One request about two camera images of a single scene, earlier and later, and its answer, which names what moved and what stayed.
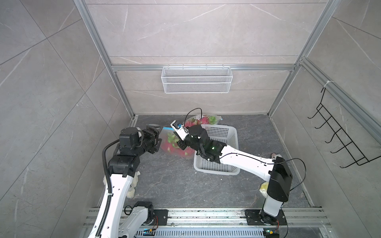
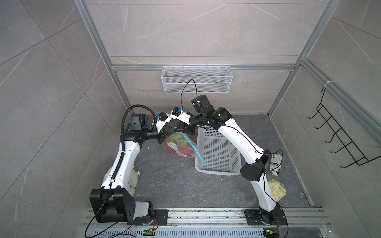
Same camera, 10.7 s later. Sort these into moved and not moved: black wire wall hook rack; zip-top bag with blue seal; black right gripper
Moved: black right gripper
Not moved: black wire wall hook rack; zip-top bag with blue seal
